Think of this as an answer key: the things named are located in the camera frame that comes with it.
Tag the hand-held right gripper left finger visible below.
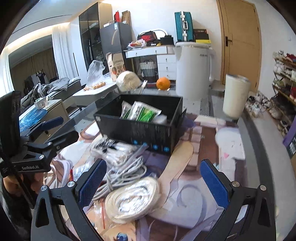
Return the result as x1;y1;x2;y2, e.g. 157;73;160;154
30;159;107;241

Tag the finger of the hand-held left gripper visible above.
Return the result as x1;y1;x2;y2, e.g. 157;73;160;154
20;116;64;139
23;130;79;158

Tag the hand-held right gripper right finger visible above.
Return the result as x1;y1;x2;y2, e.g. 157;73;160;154
199;159;277;241

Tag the white cable bundle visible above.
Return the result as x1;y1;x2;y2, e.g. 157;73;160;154
92;145;148;202

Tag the bagged white rope coil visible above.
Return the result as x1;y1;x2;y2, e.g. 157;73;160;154
105;176;161;224

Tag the black cardboard box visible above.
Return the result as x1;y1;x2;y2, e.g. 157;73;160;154
94;94;187;154

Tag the white green striped packet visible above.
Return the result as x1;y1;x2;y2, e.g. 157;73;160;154
120;101;133;120

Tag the white foam wrap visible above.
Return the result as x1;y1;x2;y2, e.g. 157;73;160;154
151;114;168;126

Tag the green label packet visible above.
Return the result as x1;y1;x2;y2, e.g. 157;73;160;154
127;101;162;123

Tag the person's left hand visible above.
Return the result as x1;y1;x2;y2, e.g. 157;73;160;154
2;172;47;197

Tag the beige nightstand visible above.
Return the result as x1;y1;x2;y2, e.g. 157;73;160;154
18;98;70;135

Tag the red edged white packet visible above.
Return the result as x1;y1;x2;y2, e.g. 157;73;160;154
69;166;80;183

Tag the bed with grey clothes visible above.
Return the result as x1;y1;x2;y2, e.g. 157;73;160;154
21;77;81;109

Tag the clear packet with black print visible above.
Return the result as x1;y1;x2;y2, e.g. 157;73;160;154
90;137;139;167

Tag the grey side table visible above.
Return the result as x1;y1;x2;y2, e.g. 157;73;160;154
69;81;118;109

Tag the clear plastic bag of oranges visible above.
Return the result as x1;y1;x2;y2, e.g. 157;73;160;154
84;60;107;90

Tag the white curtain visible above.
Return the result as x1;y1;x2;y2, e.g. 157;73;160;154
51;24;77;80

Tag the printed cardboard fruit box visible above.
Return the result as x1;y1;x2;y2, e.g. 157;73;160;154
106;52;126;81

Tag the white wrapped ball bag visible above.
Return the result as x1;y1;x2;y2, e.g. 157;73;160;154
116;71;141;93

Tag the purple board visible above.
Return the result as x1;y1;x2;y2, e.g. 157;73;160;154
282;132;296;160

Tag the white cylinder bin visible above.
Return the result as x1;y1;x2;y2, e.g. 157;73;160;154
222;74;251;120

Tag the black glass cabinet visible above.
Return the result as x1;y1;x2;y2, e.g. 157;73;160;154
79;2;113;77

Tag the dark grey fridge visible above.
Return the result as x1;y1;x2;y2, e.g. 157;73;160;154
99;22;133;75

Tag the woven basket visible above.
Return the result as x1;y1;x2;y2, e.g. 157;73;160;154
139;60;159;77

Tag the orange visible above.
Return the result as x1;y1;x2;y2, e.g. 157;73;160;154
156;77;171;90

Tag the white tall appliance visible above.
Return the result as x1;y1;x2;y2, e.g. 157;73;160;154
174;42;216;100

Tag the red white plastic bag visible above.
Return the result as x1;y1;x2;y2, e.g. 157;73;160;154
127;40;147;49

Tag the wooden shoe rack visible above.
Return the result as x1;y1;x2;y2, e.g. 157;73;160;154
268;50;296;137

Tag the red black shoe box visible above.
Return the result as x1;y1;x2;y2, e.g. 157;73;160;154
137;31;158;43

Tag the brown flat cardboard box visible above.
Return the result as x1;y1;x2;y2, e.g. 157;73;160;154
121;10;132;25

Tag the white desk with drawers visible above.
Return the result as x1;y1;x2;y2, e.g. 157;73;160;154
125;45;177;80

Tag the wooden door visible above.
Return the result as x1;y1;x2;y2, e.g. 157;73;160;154
216;0;264;91

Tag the dark brown box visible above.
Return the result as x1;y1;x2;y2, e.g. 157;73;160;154
193;29;208;40

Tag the teal suitcase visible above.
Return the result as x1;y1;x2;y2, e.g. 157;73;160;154
174;11;195;42

